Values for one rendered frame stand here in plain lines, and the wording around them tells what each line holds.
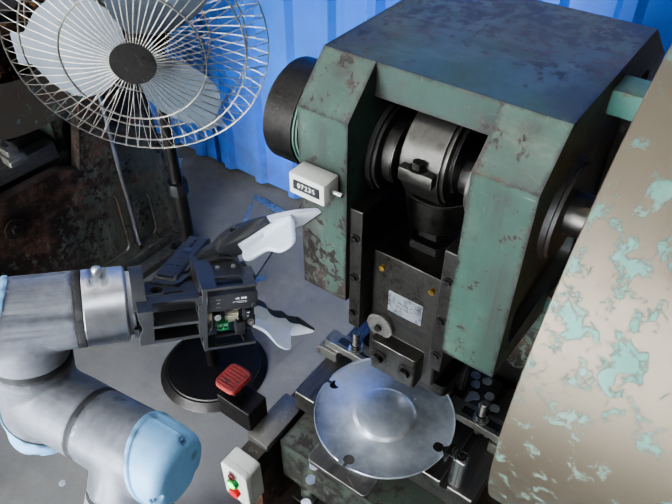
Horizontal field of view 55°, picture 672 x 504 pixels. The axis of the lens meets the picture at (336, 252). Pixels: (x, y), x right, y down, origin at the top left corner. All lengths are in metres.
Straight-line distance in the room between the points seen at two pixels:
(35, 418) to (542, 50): 0.83
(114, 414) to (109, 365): 1.94
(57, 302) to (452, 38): 0.70
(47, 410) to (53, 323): 0.09
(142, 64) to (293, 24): 1.29
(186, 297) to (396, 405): 0.82
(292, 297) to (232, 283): 2.04
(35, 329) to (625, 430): 0.53
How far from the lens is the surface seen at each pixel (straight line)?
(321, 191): 1.00
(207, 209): 3.17
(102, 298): 0.63
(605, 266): 0.59
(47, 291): 0.64
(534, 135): 0.87
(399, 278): 1.14
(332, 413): 1.37
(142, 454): 0.62
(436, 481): 1.40
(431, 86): 0.94
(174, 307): 0.65
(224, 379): 1.47
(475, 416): 1.42
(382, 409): 1.37
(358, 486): 1.29
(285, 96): 1.11
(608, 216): 0.59
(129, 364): 2.56
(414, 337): 1.22
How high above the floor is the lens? 1.92
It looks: 42 degrees down
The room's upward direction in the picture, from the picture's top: straight up
